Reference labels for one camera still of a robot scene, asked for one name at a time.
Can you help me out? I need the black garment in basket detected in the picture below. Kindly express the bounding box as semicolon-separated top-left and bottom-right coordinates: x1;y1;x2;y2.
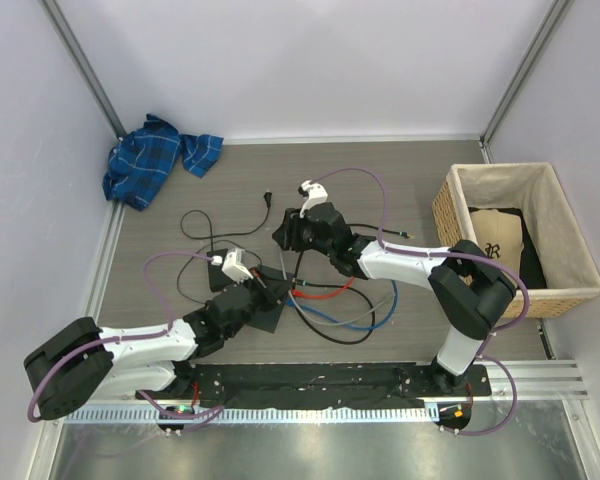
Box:
469;207;547;289

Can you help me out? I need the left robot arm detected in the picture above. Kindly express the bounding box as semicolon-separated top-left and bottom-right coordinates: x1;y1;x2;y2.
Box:
23;268;293;422

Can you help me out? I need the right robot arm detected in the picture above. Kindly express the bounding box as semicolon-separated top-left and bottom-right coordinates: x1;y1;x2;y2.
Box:
272;202;516;395

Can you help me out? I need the black network switch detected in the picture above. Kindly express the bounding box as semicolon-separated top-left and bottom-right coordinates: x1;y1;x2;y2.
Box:
244;277;289;334

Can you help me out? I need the beige cap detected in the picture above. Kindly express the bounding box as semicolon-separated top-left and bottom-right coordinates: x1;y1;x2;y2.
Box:
470;209;524;275

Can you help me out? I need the blue ethernet cable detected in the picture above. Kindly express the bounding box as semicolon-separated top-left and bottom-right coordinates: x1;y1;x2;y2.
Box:
287;279;399;332

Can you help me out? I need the wicker basket with liner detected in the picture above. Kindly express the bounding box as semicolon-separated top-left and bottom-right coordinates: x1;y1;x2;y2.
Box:
432;163;600;318

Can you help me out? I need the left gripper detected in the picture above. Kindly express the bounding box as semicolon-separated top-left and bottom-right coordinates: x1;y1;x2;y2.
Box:
225;266;292;338

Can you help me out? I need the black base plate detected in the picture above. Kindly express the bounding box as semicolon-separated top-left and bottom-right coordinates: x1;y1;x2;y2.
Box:
147;362;492;410

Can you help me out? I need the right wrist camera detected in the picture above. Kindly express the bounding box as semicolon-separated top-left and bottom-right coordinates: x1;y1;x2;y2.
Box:
298;180;328;218

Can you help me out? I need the slotted cable duct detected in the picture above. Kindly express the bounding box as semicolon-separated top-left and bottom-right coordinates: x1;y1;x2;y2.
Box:
64;403;439;424

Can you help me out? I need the red ethernet cable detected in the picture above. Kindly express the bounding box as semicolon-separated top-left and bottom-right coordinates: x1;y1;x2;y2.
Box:
289;277;356;301

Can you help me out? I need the blue plaid cloth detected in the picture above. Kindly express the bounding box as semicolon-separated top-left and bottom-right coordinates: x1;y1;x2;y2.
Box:
102;114;224;211

